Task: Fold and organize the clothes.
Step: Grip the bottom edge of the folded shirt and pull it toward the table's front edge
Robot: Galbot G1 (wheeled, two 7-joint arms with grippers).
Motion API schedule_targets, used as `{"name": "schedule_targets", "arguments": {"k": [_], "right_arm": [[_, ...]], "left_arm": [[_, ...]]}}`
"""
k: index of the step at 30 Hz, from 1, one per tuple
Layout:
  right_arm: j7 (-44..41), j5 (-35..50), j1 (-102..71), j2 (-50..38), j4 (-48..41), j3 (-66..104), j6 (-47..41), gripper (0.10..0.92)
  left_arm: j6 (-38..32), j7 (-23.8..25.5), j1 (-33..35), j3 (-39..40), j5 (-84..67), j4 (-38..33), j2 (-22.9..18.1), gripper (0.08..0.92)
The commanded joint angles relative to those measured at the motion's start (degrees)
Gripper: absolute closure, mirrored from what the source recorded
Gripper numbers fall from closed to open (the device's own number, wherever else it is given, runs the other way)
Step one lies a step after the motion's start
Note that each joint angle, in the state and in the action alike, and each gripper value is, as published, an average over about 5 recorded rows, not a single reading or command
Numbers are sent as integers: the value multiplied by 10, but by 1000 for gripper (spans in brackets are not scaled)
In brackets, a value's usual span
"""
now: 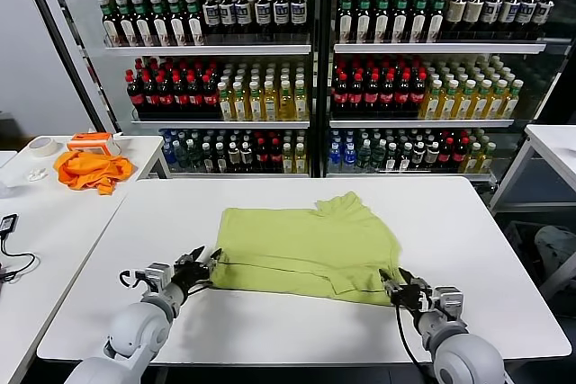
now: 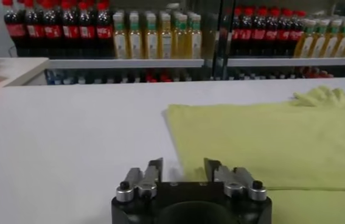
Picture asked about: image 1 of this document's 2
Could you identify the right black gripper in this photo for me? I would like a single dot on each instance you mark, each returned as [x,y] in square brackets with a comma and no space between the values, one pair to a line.
[407,296]

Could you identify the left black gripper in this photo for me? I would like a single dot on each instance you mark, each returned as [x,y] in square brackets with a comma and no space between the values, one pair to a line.
[191,274]

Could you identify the light green t-shirt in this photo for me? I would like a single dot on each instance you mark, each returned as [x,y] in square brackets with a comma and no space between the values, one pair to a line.
[306,240]

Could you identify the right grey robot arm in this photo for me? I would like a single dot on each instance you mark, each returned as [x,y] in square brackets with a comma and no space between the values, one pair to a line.
[468,357]

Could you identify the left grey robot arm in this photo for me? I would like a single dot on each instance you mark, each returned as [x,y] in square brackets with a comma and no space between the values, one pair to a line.
[135,334]

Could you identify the white shelf board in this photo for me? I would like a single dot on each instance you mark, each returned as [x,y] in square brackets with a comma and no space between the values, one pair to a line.
[423,123]
[238,175]
[220,125]
[405,174]
[207,51]
[441,49]

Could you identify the white cap dark bottle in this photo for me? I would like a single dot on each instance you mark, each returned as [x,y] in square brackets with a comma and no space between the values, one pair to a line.
[432,158]
[233,159]
[405,160]
[418,158]
[246,159]
[207,160]
[391,160]
[220,160]

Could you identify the blue water bottle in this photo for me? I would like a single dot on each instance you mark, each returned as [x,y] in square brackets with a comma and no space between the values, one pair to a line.
[335,159]
[349,158]
[169,154]

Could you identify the red cap cola bottle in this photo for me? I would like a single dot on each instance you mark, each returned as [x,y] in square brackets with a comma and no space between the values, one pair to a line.
[150,98]
[276,158]
[417,95]
[445,157]
[165,98]
[181,98]
[387,96]
[459,157]
[195,98]
[135,98]
[341,96]
[356,96]
[262,158]
[210,98]
[371,96]
[402,96]

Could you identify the white side table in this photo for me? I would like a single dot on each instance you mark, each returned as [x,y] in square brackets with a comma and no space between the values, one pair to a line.
[553,136]
[139,150]

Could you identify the black storage crate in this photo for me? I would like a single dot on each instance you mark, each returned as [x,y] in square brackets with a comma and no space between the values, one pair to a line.
[517,240]

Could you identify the yellow drink bottle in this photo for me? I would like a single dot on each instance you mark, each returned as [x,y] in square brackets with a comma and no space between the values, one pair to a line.
[271,105]
[471,160]
[481,105]
[496,105]
[511,105]
[448,105]
[300,161]
[255,105]
[301,104]
[225,105]
[287,161]
[240,105]
[286,104]
[486,160]
[431,105]
[465,105]

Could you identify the crumpled orange cloth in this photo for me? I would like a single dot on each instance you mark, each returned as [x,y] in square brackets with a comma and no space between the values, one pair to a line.
[90,172]

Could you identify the orange and white box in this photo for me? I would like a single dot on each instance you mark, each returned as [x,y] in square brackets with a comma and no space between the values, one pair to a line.
[92,143]

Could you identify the pale cloth bundle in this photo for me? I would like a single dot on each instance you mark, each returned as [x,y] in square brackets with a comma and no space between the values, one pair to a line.
[553,249]

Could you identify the small white plastic piece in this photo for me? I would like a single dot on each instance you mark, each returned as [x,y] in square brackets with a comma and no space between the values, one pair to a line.
[37,174]

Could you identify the beige masking tape roll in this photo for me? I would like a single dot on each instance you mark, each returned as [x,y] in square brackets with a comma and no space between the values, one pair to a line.
[45,153]

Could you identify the black power adapter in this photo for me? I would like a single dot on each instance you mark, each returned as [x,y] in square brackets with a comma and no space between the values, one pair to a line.
[9,223]

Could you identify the green cap dark tea bottle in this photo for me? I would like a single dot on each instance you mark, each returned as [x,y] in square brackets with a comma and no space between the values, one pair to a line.
[381,22]
[434,22]
[345,22]
[142,24]
[159,24]
[194,24]
[177,24]
[110,24]
[363,22]
[127,24]
[400,22]
[417,22]

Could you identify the white cap blue label bottle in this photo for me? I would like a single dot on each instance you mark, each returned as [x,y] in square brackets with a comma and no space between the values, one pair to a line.
[281,14]
[507,14]
[211,15]
[243,15]
[489,13]
[525,14]
[263,14]
[542,15]
[298,13]
[227,15]

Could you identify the beige label dark bottle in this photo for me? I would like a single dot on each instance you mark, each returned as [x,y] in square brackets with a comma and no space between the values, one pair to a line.
[472,13]
[455,13]

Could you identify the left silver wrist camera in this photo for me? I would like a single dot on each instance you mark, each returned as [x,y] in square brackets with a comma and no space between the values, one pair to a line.
[157,278]

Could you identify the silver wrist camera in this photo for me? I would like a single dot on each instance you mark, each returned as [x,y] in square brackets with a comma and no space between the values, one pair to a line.
[447,300]
[157,278]

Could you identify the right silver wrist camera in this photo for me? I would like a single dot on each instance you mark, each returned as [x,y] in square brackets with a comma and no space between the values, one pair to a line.
[447,300]

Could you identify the black cabinet post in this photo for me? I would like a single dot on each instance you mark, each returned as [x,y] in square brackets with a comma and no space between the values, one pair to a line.
[323,65]

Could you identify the black slanted door frame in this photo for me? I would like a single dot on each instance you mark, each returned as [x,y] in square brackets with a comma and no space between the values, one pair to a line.
[64,42]

